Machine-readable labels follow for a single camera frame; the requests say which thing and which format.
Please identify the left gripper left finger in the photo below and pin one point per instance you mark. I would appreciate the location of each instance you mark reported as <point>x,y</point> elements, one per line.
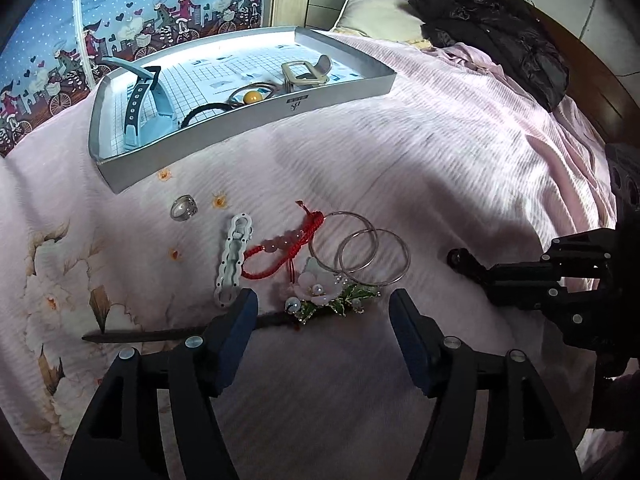
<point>119,436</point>

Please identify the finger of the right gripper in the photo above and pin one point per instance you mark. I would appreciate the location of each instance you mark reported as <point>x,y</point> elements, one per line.
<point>523,285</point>

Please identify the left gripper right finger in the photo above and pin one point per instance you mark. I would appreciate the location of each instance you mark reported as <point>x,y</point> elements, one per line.
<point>525,436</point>

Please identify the white wavy hair clip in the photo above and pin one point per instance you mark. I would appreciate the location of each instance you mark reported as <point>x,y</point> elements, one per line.
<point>227,283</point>

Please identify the dark flower hair stick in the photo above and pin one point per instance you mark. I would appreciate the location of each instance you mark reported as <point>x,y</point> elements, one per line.
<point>316,293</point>

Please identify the light blue kids watch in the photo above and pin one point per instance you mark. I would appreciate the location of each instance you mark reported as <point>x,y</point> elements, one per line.
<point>149,114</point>

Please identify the pink floral bed sheet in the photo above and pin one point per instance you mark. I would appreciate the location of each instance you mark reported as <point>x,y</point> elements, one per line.
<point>449,158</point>

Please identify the black clothes pile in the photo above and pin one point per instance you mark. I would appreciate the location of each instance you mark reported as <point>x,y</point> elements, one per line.
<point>508,33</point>

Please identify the white pillow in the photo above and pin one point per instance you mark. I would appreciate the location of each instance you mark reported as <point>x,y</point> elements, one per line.
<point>392,20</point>

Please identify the grey shallow tray box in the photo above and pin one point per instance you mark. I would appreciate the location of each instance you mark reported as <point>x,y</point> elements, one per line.
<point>222,86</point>

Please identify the grey nightstand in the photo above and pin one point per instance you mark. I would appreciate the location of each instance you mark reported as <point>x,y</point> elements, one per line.
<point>322,14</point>

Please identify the blue fabric wardrobe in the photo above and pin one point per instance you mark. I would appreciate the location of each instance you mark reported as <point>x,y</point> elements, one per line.
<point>54,52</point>

